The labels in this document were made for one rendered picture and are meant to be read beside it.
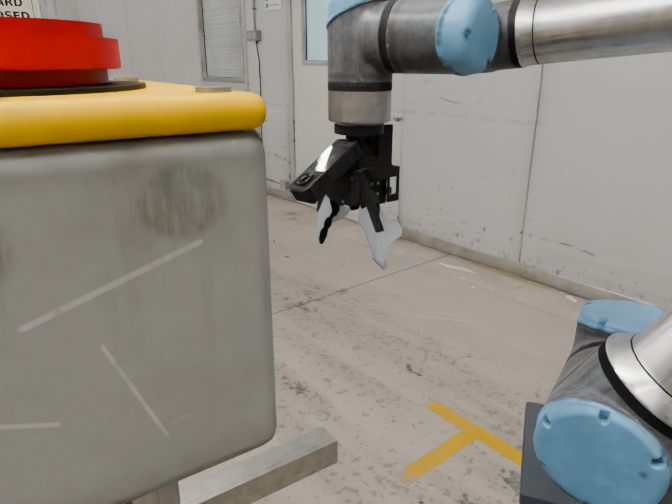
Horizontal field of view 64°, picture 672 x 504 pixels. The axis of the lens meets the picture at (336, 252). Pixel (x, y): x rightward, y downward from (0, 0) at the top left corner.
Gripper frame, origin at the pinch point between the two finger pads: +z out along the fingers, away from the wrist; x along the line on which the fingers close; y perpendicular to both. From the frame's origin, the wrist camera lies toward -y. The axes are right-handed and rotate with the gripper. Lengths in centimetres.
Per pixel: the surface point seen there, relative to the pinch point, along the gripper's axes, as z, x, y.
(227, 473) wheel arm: 10.5, -18.5, -31.4
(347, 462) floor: 94, 48, 42
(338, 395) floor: 94, 79, 63
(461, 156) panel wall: 28, 153, 224
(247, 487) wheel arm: 11.2, -20.6, -30.4
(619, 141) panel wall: 9, 59, 225
